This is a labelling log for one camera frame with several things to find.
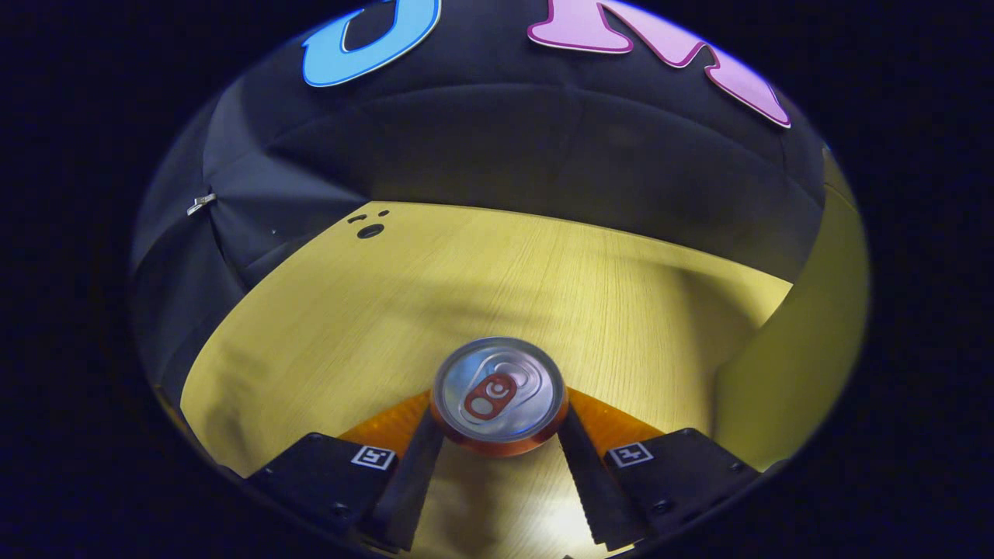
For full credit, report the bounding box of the cream desktop garbage bin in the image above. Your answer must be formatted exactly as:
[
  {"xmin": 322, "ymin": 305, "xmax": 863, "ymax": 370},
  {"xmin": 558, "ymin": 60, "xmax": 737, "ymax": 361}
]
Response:
[{"xmin": 713, "ymin": 148, "xmax": 871, "ymax": 473}]

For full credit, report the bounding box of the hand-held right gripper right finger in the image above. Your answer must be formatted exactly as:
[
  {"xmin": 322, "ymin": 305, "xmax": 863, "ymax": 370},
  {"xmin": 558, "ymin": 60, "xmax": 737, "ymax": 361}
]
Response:
[{"xmin": 556, "ymin": 387, "xmax": 763, "ymax": 550}]

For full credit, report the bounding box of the red pop can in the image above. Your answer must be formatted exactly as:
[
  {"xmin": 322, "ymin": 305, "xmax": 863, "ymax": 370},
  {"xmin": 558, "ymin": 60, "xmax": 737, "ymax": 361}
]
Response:
[{"xmin": 429, "ymin": 336, "xmax": 570, "ymax": 457}]

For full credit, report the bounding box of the black backdrop cloth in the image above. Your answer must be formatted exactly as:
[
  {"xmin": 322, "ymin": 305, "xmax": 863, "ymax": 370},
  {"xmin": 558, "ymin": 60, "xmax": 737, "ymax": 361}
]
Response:
[{"xmin": 128, "ymin": 0, "xmax": 828, "ymax": 404}]

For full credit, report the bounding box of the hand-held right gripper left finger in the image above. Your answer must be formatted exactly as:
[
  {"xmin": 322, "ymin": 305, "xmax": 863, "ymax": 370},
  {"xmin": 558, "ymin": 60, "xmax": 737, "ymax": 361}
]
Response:
[{"xmin": 247, "ymin": 391, "xmax": 447, "ymax": 554}]

